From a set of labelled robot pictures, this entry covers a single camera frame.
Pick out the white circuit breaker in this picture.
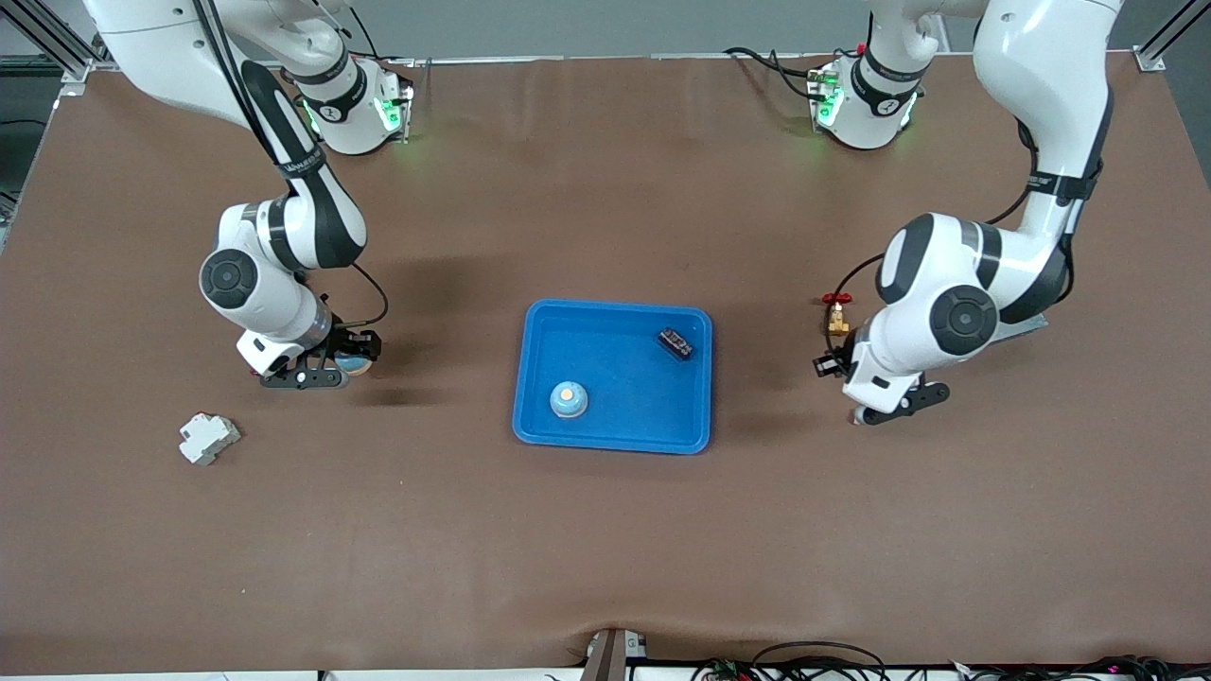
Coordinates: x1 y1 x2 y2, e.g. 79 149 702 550
179 413 242 466

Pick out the blue plastic tray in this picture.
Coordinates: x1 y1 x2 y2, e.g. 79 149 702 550
512 299 712 456

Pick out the grey metal table clamp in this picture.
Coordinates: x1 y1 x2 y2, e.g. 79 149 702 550
582 627 649 681

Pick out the black cable bundle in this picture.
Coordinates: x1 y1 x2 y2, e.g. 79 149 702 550
946 655 1211 681
691 641 895 681

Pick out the black right base cable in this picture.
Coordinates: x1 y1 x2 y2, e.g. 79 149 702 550
336 5 417 67

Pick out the black base cable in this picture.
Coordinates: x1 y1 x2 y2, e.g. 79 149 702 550
336 5 417 67
724 45 834 100

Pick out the black left base cable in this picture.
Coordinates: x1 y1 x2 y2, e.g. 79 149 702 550
724 45 834 100

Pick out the aluminium frame profile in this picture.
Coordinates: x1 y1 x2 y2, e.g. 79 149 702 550
0 0 119 84
1133 0 1211 73

